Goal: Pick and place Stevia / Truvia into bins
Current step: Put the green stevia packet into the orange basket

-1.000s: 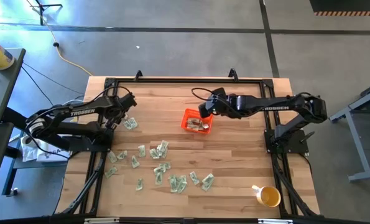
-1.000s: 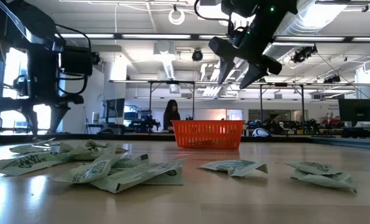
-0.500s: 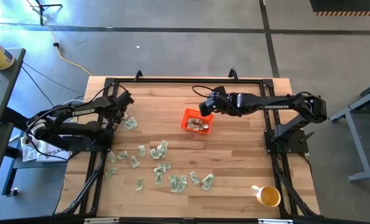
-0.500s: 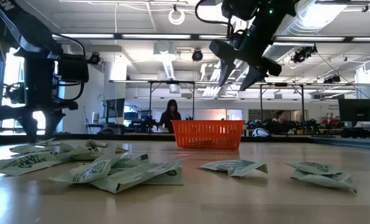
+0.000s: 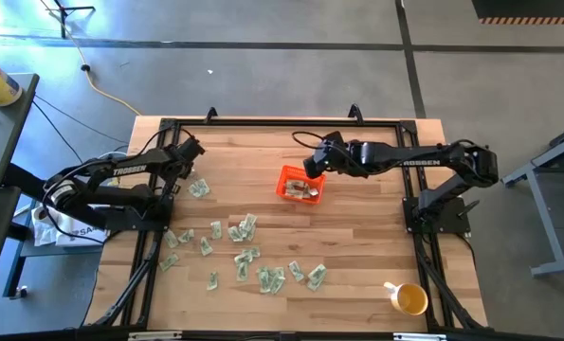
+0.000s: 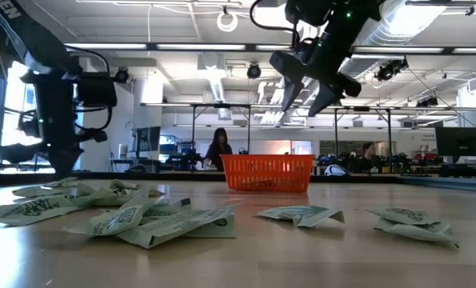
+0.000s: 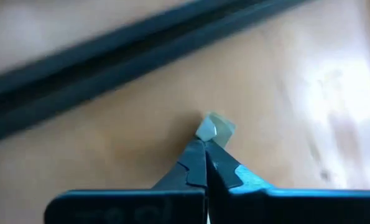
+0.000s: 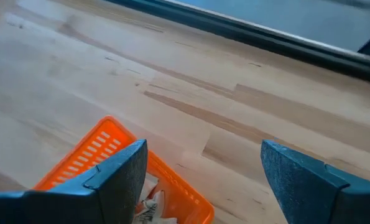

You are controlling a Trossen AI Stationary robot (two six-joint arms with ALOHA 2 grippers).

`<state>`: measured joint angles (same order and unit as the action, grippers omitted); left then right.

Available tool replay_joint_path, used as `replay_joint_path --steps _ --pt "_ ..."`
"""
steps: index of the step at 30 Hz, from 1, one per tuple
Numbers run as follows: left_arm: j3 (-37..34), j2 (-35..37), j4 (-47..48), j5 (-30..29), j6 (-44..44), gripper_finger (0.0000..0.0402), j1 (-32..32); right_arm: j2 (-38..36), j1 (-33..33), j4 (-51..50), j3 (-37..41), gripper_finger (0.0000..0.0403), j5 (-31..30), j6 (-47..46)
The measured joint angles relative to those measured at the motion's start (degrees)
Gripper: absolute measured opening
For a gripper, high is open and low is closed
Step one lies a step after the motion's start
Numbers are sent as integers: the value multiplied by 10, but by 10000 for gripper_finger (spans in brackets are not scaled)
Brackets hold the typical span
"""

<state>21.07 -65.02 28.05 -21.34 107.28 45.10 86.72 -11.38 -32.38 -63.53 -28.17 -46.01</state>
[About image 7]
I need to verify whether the white green stevia packet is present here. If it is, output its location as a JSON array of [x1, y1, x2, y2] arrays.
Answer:
[[195, 111, 237, 149]]

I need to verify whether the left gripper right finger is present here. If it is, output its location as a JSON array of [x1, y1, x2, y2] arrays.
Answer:
[[205, 140, 370, 224]]

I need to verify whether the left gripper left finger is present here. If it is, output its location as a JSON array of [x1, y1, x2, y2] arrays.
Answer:
[[44, 138, 208, 224]]

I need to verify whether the black aluminium table frame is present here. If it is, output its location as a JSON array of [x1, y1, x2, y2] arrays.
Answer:
[[0, 0, 315, 147]]

